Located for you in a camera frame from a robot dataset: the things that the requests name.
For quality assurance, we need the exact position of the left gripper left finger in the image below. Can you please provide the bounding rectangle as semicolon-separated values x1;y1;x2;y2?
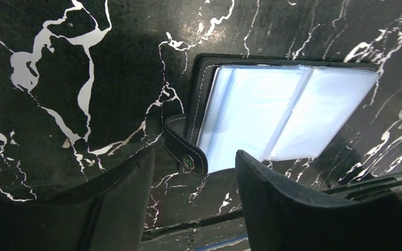
0;149;155;250

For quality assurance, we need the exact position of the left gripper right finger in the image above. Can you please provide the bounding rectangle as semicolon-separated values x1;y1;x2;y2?
235;150;402;250

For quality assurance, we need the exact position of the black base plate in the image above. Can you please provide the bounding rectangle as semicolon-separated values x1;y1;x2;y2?
140;166;402;251

